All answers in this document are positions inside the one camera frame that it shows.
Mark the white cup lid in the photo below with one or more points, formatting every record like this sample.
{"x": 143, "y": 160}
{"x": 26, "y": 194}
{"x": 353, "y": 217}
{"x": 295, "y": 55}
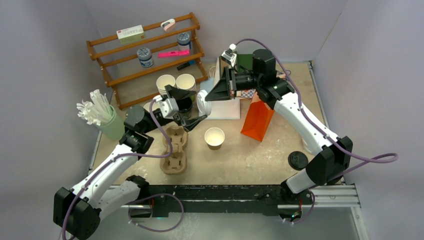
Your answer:
{"x": 306, "y": 147}

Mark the blue white jar left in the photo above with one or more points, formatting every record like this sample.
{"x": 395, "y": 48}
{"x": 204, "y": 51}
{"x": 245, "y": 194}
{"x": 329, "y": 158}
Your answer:
{"x": 145, "y": 58}

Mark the blue white jar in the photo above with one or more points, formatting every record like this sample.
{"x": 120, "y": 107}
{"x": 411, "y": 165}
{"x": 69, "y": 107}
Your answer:
{"x": 184, "y": 41}
{"x": 145, "y": 58}

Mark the wooden shelf rack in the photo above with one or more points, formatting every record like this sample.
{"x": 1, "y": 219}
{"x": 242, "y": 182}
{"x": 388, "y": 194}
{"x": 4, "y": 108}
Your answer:
{"x": 128, "y": 55}

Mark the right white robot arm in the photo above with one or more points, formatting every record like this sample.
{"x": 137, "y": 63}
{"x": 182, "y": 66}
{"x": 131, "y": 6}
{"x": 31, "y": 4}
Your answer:
{"x": 331, "y": 153}

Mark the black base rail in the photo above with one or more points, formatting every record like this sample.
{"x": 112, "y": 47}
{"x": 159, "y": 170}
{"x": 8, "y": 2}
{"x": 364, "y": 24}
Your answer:
{"x": 265, "y": 199}

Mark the right white cup stack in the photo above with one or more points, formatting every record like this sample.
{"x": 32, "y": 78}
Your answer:
{"x": 186, "y": 82}

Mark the green paper bag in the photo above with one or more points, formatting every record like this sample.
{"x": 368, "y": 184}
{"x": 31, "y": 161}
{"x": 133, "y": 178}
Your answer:
{"x": 244, "y": 62}

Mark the black paper cup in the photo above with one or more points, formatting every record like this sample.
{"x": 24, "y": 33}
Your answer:
{"x": 185, "y": 106}

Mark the orange paper bag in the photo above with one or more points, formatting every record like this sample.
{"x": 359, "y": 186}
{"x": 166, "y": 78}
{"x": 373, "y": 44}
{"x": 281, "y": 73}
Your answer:
{"x": 258, "y": 117}

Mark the pulp cup carrier tray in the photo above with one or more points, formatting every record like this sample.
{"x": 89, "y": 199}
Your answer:
{"x": 176, "y": 163}

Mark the blue white jar right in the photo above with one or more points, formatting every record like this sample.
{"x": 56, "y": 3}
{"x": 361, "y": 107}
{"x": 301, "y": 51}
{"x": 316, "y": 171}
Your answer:
{"x": 184, "y": 41}

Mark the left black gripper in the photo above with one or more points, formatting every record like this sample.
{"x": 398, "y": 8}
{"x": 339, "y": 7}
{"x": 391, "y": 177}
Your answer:
{"x": 187, "y": 124}

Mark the left white cup stack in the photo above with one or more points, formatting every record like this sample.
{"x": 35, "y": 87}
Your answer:
{"x": 164, "y": 80}

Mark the white green box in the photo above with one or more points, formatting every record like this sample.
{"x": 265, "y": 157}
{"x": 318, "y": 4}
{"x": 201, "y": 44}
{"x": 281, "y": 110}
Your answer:
{"x": 130, "y": 35}

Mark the pink marker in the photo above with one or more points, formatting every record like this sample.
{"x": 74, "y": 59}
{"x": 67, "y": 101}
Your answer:
{"x": 171, "y": 54}

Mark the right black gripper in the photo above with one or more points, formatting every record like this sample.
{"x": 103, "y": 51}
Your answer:
{"x": 226, "y": 88}

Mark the black cup lid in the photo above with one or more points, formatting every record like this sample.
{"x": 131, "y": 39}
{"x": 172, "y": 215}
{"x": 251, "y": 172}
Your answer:
{"x": 297, "y": 160}

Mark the brown paper cup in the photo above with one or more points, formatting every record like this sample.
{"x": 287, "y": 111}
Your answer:
{"x": 214, "y": 138}
{"x": 148, "y": 104}

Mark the white cup stack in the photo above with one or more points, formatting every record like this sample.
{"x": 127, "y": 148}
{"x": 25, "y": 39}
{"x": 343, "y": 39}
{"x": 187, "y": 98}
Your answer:
{"x": 186, "y": 82}
{"x": 164, "y": 80}

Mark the green straw holder cup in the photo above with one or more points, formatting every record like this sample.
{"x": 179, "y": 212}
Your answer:
{"x": 114, "y": 129}

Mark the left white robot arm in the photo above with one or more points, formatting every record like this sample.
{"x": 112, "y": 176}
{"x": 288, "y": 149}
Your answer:
{"x": 80, "y": 209}

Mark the black blue marker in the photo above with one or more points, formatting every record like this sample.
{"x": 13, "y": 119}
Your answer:
{"x": 185, "y": 65}

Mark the white cup lid picked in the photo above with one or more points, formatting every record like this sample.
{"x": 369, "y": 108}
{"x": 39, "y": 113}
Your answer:
{"x": 204, "y": 107}

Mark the white pink clip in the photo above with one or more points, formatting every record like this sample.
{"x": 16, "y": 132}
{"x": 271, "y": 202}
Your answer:
{"x": 168, "y": 25}

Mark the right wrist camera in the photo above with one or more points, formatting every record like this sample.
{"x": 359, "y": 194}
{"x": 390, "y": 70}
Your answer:
{"x": 230, "y": 55}

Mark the blue checkered paper bag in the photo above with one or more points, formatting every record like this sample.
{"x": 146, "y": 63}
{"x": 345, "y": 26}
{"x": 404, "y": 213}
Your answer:
{"x": 246, "y": 94}

